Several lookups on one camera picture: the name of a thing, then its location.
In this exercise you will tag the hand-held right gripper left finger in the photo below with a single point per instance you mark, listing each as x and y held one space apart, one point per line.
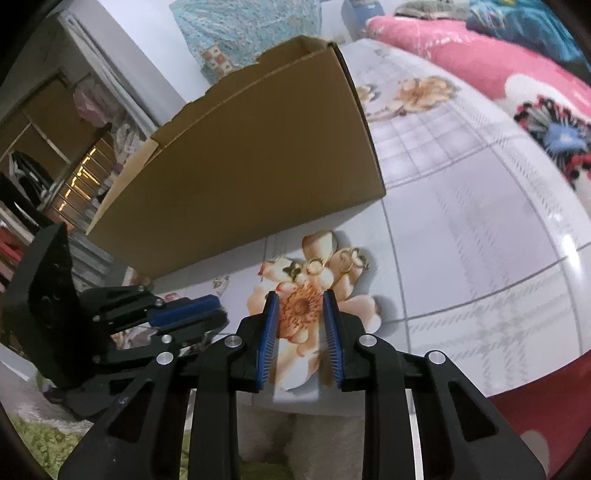
268 341

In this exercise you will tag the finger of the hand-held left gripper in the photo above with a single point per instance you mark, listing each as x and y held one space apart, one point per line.
184 310
189 333

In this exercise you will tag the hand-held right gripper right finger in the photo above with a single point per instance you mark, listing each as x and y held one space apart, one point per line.
332 341

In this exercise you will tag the gold butterfly charm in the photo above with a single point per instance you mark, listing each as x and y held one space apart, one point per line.
292 271

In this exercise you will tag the brown cardboard box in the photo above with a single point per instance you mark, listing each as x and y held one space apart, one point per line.
240 175

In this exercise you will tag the green fluffy rug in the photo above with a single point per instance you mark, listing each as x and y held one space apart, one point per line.
41 443

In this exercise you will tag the wooden wardrobe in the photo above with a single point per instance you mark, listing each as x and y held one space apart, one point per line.
55 138

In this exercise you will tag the pink hanging garment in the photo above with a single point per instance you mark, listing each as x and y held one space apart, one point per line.
90 101

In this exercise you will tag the white curtain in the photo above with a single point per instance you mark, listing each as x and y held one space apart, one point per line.
134 106

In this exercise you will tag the teal patterned cloth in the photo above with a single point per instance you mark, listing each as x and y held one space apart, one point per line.
240 32

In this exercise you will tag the pink floral blanket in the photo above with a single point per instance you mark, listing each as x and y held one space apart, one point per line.
461 50

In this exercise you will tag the grey brown cloth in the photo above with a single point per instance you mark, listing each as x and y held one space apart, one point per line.
429 9

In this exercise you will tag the teal blanket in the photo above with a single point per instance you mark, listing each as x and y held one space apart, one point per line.
517 23

